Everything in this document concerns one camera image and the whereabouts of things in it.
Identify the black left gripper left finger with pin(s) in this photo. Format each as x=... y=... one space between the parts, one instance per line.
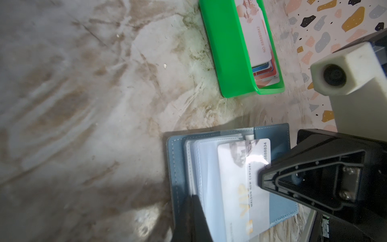
x=183 y=231

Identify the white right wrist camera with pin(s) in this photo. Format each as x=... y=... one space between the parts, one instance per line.
x=355 y=80

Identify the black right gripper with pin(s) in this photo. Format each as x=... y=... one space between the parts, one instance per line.
x=341 y=176

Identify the stack of cards in tray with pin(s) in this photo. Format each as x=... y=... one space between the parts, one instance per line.
x=255 y=33

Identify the white VIP card gold lettering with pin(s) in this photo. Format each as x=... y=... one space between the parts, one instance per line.
x=245 y=204

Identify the blue card holder wallet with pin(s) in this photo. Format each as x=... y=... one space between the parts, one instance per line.
x=194 y=170

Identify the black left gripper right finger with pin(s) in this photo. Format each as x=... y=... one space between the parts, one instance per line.
x=200 y=229

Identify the green plastic card tray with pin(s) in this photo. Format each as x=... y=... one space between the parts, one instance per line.
x=229 y=50

